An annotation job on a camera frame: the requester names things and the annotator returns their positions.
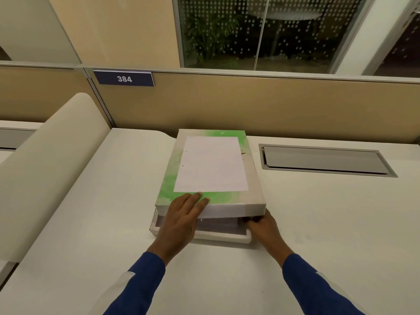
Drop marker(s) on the person's left hand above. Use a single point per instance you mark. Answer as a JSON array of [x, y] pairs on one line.
[[179, 223]]

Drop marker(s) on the person's right hand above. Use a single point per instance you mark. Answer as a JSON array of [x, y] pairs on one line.
[[267, 231]]

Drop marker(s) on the person's left middle finger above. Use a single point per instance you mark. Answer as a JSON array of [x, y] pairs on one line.
[[192, 200]]

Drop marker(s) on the person's right fingers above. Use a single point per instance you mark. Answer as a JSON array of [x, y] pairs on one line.
[[252, 221]]

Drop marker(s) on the green and white box lid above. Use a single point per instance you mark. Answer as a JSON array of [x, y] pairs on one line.
[[210, 180]]

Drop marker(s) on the person's right forearm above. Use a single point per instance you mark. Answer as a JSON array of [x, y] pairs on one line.
[[316, 287]]

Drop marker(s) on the person's left forearm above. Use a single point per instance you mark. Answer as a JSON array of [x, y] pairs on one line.
[[131, 287]]

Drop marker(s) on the stack of white paper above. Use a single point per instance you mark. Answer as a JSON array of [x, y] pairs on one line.
[[218, 224]]

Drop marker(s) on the white box base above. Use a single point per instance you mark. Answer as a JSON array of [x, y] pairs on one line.
[[210, 234]]

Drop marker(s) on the white sheet of paper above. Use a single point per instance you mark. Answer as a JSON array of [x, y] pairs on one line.
[[213, 163]]

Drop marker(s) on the beige desk partition panel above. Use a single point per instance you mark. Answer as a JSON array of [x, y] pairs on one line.
[[229, 101]]

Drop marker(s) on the dark blue desk number sign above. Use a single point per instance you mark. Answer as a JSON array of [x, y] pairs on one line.
[[124, 78]]

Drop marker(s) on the white curved desk divider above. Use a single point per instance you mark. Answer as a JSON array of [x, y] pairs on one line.
[[42, 180]]

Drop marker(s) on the green potted palm plant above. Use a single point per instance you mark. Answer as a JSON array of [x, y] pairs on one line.
[[210, 32]]

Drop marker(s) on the round white table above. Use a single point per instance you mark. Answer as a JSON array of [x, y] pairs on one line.
[[284, 11]]

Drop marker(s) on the dotted glass window wall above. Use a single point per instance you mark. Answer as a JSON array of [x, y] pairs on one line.
[[269, 32]]

